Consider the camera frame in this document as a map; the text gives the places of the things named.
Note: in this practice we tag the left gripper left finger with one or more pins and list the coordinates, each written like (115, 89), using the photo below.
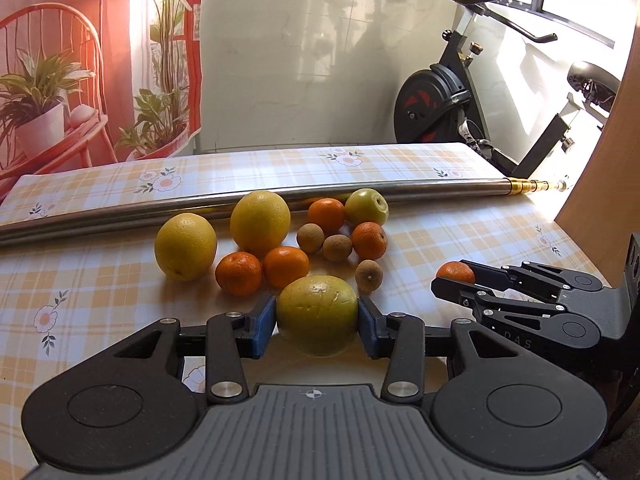
(224, 341)

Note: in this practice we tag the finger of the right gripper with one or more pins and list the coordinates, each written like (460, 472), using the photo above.
(536, 280)
(542, 328)

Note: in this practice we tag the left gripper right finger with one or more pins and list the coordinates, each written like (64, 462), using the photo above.
(406, 342)

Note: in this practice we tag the orange mandarin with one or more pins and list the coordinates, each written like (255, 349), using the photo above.
(239, 274)
(369, 241)
(284, 265)
(456, 271)
(328, 213)

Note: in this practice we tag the brown kiwi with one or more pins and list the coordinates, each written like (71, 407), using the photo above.
(369, 276)
(310, 238)
(337, 248)

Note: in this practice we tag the yellow-green pear fruit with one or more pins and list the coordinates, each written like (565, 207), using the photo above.
(318, 315)

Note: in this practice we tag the large yellow lemon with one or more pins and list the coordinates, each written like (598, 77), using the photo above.
(260, 222)
(185, 247)

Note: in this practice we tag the green apple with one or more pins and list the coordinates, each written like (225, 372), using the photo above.
(366, 205)

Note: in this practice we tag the wooden cabinet panel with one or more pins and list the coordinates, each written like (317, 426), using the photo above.
(603, 208)

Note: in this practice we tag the long metal pole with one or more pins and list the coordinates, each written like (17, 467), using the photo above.
(219, 205)

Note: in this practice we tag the black exercise bike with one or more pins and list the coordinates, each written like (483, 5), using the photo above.
(497, 89)

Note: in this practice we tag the printed room backdrop banner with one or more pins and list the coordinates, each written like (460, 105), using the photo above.
(138, 96)

